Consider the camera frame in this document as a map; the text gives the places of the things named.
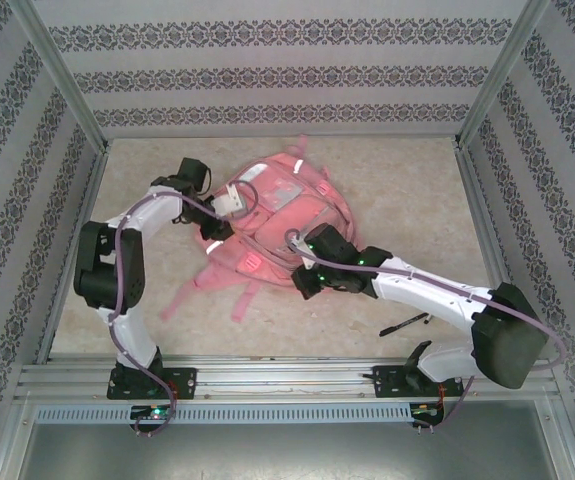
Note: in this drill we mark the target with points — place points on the pink backpack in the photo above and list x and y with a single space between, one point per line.
267 235

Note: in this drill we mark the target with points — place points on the long black marker pen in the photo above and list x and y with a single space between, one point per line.
402 325

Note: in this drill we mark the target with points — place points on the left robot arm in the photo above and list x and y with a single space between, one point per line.
102 270

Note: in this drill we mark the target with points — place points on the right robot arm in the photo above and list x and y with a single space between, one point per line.
427 300

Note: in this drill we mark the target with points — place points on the grey metal front panel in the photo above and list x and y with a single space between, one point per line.
287 450

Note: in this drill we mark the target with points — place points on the right controller board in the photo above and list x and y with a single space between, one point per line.
424 411

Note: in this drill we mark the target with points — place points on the controller board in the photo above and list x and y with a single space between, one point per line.
424 411
154 413

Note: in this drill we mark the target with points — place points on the left controller board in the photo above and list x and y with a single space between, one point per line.
154 413

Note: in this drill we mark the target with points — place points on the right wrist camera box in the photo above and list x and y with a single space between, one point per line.
301 252

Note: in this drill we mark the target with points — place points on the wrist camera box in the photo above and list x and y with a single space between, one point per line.
228 200
301 252

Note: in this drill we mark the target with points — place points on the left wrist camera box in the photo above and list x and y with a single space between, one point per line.
228 200

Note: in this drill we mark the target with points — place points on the aluminium mounting rail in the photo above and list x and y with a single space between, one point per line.
287 380

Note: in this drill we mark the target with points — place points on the left aluminium side rail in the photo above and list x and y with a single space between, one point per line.
92 185

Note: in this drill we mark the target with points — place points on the aluminium side rail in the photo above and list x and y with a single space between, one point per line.
92 185
478 200

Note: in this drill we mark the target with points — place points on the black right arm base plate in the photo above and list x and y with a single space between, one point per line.
387 382

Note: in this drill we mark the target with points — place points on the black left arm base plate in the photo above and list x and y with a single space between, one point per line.
187 382

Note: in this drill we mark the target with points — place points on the right aluminium side rail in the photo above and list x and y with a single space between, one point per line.
478 200

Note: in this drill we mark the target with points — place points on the left aluminium frame post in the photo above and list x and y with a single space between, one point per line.
62 75

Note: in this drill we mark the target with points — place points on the aluminium frame post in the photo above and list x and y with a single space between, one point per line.
62 75
502 75

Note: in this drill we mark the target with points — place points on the right aluminium frame post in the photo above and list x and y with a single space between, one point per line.
502 75

